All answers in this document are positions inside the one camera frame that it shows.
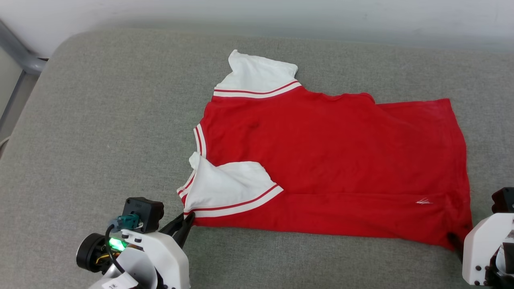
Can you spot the grey metal frame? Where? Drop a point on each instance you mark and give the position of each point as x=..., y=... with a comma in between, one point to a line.
x=20, y=56

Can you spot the red and white jersey shirt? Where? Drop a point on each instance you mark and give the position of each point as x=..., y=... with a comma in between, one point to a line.
x=341, y=160

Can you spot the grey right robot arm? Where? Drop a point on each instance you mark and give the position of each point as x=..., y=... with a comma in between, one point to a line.
x=504, y=265

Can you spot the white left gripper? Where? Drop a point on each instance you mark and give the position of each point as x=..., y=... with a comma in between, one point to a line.
x=168, y=257

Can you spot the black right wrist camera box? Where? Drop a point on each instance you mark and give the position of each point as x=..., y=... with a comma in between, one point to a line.
x=504, y=200

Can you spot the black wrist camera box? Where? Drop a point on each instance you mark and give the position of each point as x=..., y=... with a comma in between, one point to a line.
x=146, y=210
x=504, y=200

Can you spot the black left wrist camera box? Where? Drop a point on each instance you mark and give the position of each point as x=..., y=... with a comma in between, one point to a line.
x=146, y=210

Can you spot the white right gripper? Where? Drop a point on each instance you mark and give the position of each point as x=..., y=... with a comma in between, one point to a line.
x=480, y=249

